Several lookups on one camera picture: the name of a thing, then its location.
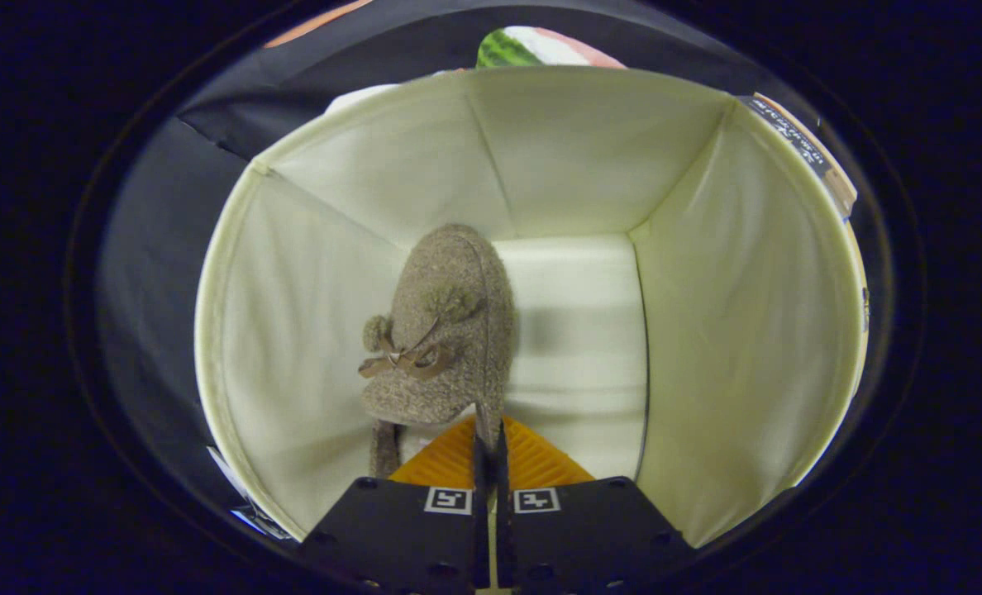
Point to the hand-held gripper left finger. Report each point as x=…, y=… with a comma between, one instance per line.
x=408, y=537

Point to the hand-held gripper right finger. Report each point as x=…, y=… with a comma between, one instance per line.
x=582, y=537

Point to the grey and cream storage box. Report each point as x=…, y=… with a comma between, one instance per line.
x=706, y=330

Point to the brown fuzzy shoe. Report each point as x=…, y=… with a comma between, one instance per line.
x=450, y=273

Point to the beige book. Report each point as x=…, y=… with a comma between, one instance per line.
x=838, y=178

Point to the white plush toy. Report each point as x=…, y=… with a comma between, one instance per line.
x=359, y=95

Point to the watermelon slice plush toy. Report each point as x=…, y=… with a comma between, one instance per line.
x=532, y=48

